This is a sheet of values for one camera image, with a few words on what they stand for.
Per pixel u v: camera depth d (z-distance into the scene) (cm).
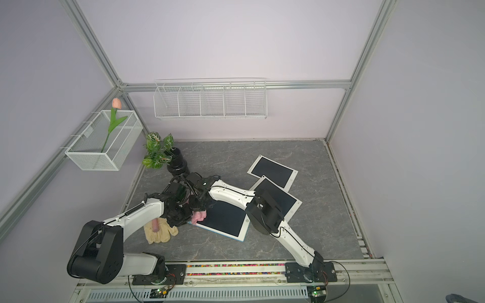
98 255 42
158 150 83
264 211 56
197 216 84
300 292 71
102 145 78
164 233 84
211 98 99
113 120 81
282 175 105
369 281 73
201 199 68
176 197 72
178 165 96
